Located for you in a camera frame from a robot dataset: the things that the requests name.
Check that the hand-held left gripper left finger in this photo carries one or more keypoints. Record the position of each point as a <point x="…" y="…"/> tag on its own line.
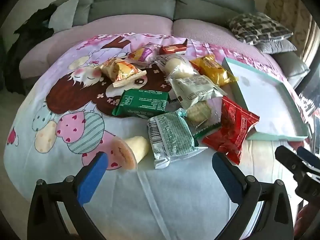
<point x="91" y="180"/>

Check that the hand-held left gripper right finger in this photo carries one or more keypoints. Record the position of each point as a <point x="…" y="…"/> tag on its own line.
<point x="225" y="177"/>

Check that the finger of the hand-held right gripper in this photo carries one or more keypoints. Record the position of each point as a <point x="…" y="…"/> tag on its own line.
<point x="311" y="157"/>
<point x="290" y="158"/>

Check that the cream cake roll packet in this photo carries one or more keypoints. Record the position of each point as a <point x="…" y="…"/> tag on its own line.
<point x="135" y="147"/>

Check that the white box with teal rim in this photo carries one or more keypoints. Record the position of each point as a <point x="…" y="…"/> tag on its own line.
<point x="265" y="100"/>

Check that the white green printed snack packet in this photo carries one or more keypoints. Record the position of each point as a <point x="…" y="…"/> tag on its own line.
<point x="170" y="137"/>

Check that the clear packet with round biscuit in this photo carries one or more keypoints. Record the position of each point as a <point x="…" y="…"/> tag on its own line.
<point x="200" y="112"/>

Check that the dark green snack packet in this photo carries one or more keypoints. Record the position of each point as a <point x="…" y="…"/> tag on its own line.
<point x="142" y="103"/>

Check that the grey white snack packet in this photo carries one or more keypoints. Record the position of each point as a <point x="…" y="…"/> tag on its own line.
<point x="195" y="90"/>

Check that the golden yellow snack packet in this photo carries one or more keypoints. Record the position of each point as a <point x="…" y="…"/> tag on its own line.
<point x="212" y="71"/>

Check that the yellow orange cake roll packet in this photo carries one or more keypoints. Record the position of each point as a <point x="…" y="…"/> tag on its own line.
<point x="122" y="71"/>

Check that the clear packet with white bun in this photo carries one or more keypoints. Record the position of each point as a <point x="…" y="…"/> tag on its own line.
<point x="175" y="63"/>

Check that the pink purple snack packet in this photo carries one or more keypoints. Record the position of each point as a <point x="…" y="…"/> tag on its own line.
<point x="143" y="52"/>

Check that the brown red snack packet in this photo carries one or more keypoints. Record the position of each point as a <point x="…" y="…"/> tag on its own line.
<point x="172" y="48"/>

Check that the person's right hand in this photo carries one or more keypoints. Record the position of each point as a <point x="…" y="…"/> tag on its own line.
<point x="308" y="220"/>

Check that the dark printed object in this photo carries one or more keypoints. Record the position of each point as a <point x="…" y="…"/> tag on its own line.
<point x="308" y="97"/>

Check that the cartoon printed blanket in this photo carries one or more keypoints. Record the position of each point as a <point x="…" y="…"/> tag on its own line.
<point x="62" y="120"/>

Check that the grey pillow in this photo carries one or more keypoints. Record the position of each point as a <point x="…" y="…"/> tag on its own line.
<point x="277" y="46"/>

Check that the black white patterned pillow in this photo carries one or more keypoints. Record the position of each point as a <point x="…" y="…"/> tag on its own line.
<point x="257" y="27"/>

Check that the black clothing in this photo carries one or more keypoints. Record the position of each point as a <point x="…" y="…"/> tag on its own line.
<point x="30" y="45"/>

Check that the patterned beige curtain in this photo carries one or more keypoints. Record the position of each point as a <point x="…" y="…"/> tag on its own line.
<point x="287" y="7"/>

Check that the light grey cushion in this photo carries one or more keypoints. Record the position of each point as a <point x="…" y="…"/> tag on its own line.
<point x="63" y="15"/>

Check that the grey sofa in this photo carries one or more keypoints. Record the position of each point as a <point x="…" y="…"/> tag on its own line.
<point x="135" y="0"/>

